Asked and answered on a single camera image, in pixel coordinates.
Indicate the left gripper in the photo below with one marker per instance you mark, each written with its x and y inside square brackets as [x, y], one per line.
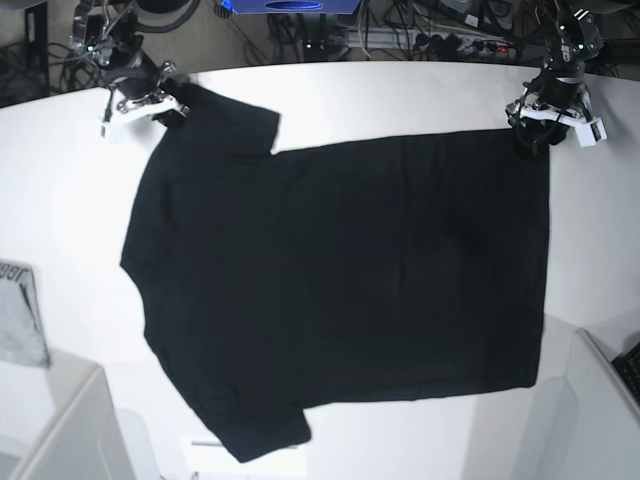
[567, 97]

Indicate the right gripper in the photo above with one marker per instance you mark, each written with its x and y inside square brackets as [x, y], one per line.
[148, 91]

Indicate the black T-shirt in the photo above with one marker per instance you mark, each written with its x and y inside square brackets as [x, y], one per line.
[391, 269]

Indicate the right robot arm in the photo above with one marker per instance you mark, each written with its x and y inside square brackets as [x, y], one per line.
[109, 35]

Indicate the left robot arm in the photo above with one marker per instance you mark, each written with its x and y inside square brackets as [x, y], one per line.
[571, 39]

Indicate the blue box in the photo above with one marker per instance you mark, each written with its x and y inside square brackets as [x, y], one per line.
[250, 7]

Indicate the black keyboard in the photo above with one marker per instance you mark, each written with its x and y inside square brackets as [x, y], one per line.
[627, 367]

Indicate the grey folded cloth bag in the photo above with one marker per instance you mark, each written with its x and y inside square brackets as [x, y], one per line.
[23, 340]

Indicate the white cabinet right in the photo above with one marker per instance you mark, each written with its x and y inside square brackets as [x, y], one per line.
[583, 425]

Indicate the white cabinet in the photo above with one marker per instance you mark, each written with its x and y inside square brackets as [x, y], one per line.
[583, 425]
[60, 422]

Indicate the white cabinet left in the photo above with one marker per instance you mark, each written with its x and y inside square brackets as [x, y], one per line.
[60, 422]

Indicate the white table slot plate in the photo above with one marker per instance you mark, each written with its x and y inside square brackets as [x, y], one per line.
[206, 443]

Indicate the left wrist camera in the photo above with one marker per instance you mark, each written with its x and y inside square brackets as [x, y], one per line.
[590, 133]

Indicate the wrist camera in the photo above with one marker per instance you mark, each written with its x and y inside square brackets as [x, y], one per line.
[115, 130]
[590, 133]

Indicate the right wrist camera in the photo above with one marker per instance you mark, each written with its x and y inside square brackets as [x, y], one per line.
[115, 130]

